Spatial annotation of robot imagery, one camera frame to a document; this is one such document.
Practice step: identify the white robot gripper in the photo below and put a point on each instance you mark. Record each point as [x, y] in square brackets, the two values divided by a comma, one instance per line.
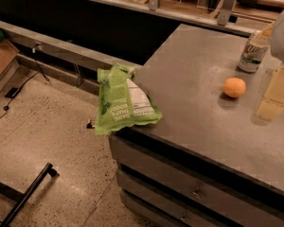
[271, 99]

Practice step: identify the orange fruit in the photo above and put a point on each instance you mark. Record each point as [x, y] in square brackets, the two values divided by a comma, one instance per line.
[234, 87]

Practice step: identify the green rice chip bag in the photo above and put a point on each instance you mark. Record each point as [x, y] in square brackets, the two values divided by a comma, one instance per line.
[121, 102]

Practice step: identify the white green labelled can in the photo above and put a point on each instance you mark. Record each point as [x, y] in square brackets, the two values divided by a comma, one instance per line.
[253, 53]

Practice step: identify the upper drawer knob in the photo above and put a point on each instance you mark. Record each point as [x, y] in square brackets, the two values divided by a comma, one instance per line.
[196, 193]

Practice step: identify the grey drawer cabinet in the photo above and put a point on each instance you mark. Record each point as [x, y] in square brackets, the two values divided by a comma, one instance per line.
[160, 176]

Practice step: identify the cardboard box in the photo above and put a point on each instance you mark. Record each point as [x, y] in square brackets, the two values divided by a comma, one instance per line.
[8, 62]

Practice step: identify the black metal stand leg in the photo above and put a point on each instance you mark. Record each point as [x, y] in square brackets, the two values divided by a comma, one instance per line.
[21, 199]

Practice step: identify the grey metal shelf rail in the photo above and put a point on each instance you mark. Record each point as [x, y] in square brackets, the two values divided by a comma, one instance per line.
[75, 54]

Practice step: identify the black power adapter with cable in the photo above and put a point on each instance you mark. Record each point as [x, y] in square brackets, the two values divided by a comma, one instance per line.
[14, 92]

